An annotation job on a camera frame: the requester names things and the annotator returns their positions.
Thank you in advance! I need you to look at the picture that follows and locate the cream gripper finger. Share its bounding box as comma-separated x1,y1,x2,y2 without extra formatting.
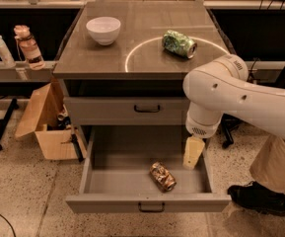
182,136,205,170

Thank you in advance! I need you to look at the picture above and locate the crushed orange can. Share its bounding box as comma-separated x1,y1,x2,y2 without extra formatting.
150,162,177,192

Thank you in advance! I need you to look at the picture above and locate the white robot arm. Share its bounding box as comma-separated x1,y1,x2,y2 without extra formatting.
182,54,285,170

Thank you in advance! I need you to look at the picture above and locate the open grey middle drawer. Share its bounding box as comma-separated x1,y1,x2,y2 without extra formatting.
66,125,231,213

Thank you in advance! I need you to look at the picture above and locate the crushed green can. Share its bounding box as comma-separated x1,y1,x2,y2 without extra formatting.
162,30,197,59

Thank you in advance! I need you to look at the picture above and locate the grey drawer cabinet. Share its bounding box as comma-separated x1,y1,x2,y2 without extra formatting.
54,1,229,144

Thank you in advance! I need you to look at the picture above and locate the closed grey top drawer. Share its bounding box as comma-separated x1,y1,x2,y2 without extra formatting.
64,97,189,125

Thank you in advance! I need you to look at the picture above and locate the black stand leg right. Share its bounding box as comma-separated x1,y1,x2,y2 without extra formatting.
221,115,242,149

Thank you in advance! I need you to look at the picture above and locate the black stand leg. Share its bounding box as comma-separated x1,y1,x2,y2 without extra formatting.
221,115,242,149
0,99,19,151

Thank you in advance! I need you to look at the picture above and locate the white ceramic bowl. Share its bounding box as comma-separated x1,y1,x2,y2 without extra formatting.
86,17,121,45

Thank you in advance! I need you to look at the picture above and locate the wooden box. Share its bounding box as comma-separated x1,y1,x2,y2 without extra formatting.
15,81,87,160

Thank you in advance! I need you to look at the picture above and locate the brown labelled bottle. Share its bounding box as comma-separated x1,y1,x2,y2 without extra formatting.
14,25,45,70

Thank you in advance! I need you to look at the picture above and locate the black stand leg left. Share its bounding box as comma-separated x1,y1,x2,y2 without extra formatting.
0,99,19,151

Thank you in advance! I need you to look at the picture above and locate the white plastic bottle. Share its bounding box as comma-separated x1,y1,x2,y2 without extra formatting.
0,36,16,68

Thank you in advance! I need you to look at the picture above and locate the black top drawer handle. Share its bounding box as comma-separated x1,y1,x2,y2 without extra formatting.
133,105,161,114

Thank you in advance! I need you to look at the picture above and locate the black drawer handle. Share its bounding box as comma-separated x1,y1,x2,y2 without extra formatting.
138,202,165,213
133,105,161,114

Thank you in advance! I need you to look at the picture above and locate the black middle drawer handle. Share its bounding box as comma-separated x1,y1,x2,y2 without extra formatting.
138,202,165,213

